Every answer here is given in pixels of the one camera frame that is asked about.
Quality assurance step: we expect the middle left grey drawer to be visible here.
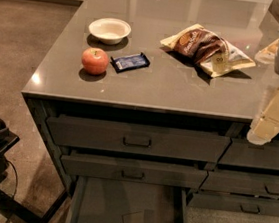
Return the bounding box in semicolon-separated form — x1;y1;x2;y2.
61;153;207;189

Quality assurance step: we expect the black cable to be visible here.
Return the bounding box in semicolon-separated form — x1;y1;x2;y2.
0;158;21;201

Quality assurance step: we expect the red apple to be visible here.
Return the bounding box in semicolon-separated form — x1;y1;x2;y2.
81;48;109;76

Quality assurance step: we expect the top left grey drawer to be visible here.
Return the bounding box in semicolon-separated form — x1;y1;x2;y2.
47;116;231;162

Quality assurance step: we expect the top right grey drawer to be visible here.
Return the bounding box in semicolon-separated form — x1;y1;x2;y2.
219;138;279;171

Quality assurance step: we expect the grey drawer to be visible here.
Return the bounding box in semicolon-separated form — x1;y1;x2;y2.
219;138;279;171
201;170;279;199
187;193;279;217
61;153;207;189
47;116;231;162

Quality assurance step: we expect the brown chip bag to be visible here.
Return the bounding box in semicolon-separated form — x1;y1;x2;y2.
160;23;256;78

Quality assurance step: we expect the middle right grey drawer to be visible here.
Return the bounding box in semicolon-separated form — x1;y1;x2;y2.
201;170;279;199

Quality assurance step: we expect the blue snack bar wrapper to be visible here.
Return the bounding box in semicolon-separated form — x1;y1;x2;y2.
111;52;150;73

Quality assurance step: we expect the bottom right grey drawer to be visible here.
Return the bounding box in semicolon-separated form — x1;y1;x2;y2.
187;193;279;217

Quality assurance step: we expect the white paper bowl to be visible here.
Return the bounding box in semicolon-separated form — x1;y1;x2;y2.
88;18;132;45

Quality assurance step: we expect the open bottom left drawer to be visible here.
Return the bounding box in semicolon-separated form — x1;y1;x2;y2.
65;176;187;223

